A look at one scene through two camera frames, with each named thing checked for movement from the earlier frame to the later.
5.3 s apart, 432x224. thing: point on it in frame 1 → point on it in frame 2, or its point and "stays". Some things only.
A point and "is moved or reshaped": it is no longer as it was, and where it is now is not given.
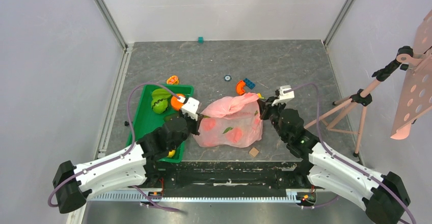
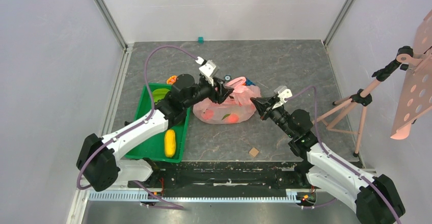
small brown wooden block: [253, 151] stays
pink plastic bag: [234, 121] is moved or reshaped
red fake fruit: [208, 124] → [208, 114]
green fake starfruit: [160, 93] stays
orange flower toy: [173, 80] stays
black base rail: [228, 175] stays
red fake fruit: [233, 135] → [233, 118]
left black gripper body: [192, 124] → [208, 91]
